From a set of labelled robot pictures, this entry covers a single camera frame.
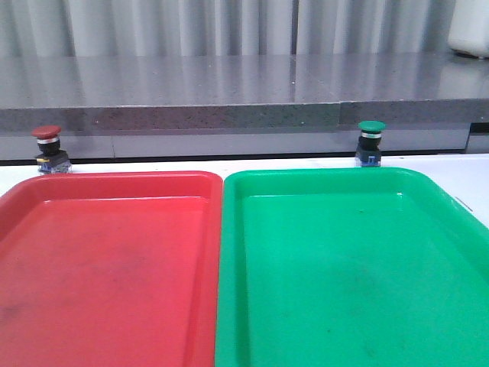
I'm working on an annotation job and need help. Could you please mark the green mushroom push button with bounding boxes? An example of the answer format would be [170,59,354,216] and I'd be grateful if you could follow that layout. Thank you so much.
[355,120,386,167]

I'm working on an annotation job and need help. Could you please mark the red mushroom push button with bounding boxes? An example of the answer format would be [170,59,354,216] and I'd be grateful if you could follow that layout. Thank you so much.
[31,125,72,175]

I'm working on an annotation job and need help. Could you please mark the grey speckled stone counter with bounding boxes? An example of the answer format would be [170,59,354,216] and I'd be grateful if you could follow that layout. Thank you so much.
[1,53,488,135]

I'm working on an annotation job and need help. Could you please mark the green plastic tray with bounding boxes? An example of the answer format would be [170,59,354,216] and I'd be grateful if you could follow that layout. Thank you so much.
[215,167,488,366]

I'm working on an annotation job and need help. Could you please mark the red plastic tray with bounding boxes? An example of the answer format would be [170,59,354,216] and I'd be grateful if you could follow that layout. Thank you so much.
[1,171,222,366]

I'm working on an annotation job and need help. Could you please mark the white container on counter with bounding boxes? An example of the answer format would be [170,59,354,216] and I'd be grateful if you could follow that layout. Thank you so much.
[448,0,488,58]

